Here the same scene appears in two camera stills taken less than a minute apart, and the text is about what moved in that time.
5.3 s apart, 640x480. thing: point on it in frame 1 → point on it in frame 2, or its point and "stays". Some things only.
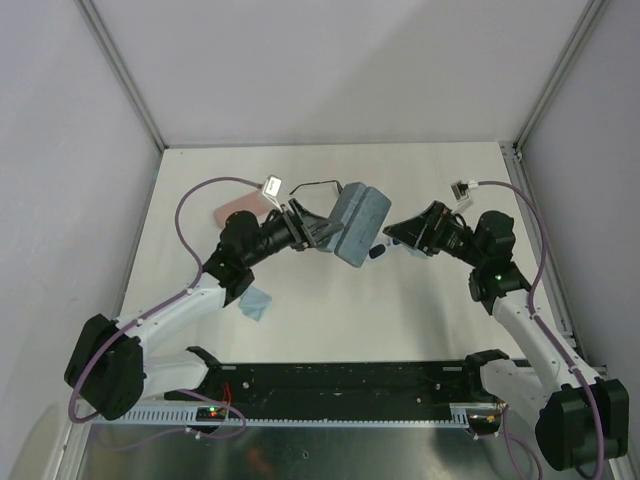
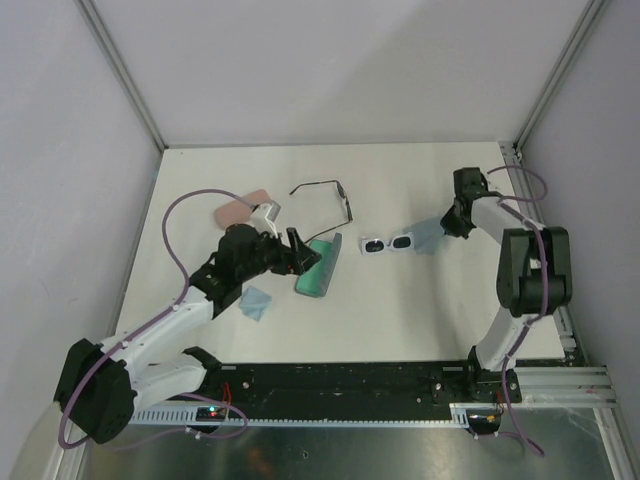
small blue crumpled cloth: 254,302 stays
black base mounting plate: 331,385 stays
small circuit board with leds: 211,413 stays
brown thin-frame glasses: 340,188 stays
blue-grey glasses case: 362,210 → 315,280
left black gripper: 306,230 → 288,258
